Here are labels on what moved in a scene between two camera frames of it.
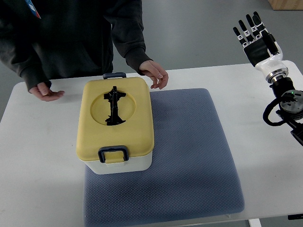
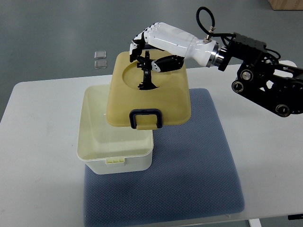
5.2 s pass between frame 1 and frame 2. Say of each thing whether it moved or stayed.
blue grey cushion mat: stayed
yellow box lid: moved
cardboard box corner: stayed
